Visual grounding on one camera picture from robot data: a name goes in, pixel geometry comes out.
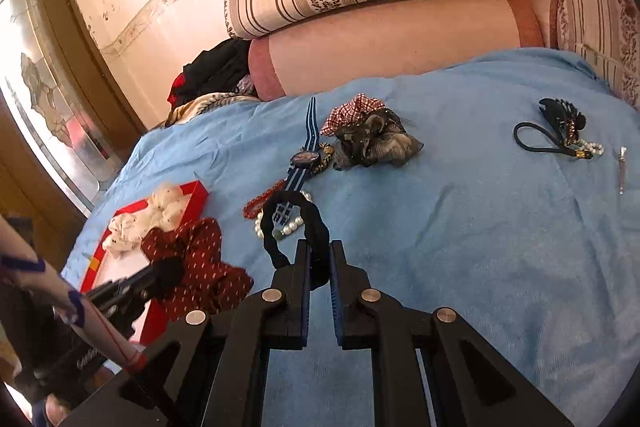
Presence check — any white cable with blue tape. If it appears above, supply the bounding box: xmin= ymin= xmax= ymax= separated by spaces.
xmin=0 ymin=215 xmax=149 ymax=375

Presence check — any red cardboard box lid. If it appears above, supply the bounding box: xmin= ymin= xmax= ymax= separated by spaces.
xmin=80 ymin=181 xmax=208 ymax=347

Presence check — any large white pearl bracelet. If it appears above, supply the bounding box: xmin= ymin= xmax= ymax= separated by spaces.
xmin=252 ymin=189 xmax=314 ymax=242

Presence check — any striped floral side cushion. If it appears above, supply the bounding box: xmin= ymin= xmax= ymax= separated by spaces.
xmin=556 ymin=0 xmax=639 ymax=108

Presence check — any leopard braided bracelet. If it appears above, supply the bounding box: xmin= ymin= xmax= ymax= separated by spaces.
xmin=311 ymin=142 xmax=336 ymax=176

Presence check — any pile of dark clothes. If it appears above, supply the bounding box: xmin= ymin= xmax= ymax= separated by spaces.
xmin=167 ymin=39 xmax=257 ymax=109

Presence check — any blue striped watch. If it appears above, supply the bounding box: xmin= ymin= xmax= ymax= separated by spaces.
xmin=271 ymin=95 xmax=322 ymax=223

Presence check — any black elastic hair tie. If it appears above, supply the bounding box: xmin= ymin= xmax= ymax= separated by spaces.
xmin=260 ymin=189 xmax=332 ymax=292

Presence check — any blue bed blanket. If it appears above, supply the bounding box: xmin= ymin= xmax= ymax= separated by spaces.
xmin=61 ymin=48 xmax=639 ymax=426

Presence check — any black cord hair loop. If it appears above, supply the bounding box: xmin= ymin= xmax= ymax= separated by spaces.
xmin=513 ymin=120 xmax=594 ymax=160

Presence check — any red bead bracelet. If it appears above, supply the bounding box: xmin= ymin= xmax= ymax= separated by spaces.
xmin=242 ymin=178 xmax=288 ymax=220

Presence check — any small white pearl bracelet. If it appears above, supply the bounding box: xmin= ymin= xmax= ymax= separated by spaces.
xmin=574 ymin=138 xmax=606 ymax=158

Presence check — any patterned beige fabric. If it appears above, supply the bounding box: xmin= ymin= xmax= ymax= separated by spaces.
xmin=160 ymin=92 xmax=259 ymax=128

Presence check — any glass panel door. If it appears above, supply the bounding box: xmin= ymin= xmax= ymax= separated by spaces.
xmin=1 ymin=0 xmax=122 ymax=216

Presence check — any red white plaid scrunchie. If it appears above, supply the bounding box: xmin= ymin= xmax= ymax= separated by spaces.
xmin=320 ymin=93 xmax=385 ymax=136

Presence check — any silver hair clip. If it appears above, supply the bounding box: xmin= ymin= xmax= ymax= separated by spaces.
xmin=617 ymin=146 xmax=627 ymax=195

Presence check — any white cherry print scrunchie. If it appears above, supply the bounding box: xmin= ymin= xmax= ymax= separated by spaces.
xmin=102 ymin=211 xmax=150 ymax=258

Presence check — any black hair claw clip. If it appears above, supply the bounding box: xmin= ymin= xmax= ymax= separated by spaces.
xmin=538 ymin=98 xmax=587 ymax=146

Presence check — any grey brown velvet scrunchie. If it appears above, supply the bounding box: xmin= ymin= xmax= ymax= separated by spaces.
xmin=332 ymin=108 xmax=424 ymax=171

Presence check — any pink bolster cushion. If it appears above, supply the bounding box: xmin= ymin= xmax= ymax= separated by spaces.
xmin=248 ymin=0 xmax=544 ymax=101

